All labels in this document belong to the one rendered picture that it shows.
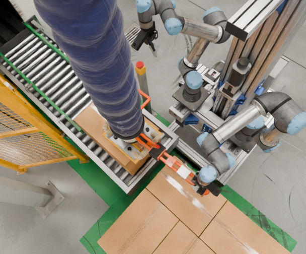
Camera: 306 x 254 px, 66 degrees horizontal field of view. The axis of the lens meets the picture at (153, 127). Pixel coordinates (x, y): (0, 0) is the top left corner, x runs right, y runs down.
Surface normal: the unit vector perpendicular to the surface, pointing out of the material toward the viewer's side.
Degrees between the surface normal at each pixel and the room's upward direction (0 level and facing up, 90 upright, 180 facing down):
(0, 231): 0
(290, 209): 0
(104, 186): 0
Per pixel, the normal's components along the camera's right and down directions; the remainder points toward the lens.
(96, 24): 0.45, 0.73
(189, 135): -0.07, -0.38
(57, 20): -0.14, 0.81
